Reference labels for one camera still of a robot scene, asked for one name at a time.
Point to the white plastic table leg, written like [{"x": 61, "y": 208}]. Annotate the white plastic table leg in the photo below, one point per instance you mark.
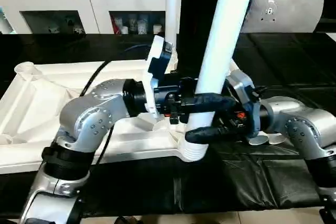
[
  {"x": 276, "y": 138},
  {"x": 258, "y": 140},
  {"x": 225, "y": 37}
]

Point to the white leg with black mark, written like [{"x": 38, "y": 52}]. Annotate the white leg with black mark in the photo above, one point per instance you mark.
[{"x": 172, "y": 6}]

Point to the white plastic table top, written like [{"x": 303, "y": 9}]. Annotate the white plastic table top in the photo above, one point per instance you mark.
[{"x": 39, "y": 108}]

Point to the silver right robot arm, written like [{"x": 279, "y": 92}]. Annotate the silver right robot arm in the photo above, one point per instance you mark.
[{"x": 302, "y": 121}]

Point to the black work mat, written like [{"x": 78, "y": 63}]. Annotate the black work mat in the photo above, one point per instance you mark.
[{"x": 236, "y": 182}]

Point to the small white jar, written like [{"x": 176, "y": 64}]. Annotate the small white jar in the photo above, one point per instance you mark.
[
  {"x": 141, "y": 27},
  {"x": 156, "y": 29},
  {"x": 124, "y": 30}
]

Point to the red bottle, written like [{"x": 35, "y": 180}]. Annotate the red bottle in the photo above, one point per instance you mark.
[{"x": 116, "y": 26}]

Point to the black cabinet with gold label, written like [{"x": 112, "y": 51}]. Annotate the black cabinet with gold label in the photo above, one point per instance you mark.
[{"x": 199, "y": 3}]

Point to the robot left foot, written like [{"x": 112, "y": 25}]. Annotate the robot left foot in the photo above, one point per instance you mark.
[{"x": 128, "y": 221}]

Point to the grey printed cushion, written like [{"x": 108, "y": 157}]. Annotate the grey printed cushion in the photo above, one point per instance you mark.
[{"x": 288, "y": 11}]

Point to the white sideboard with glass doors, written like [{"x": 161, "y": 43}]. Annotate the white sideboard with glass doors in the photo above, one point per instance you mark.
[{"x": 78, "y": 1}]

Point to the white and blue pole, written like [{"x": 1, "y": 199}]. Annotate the white and blue pole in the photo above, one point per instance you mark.
[{"x": 4, "y": 22}]

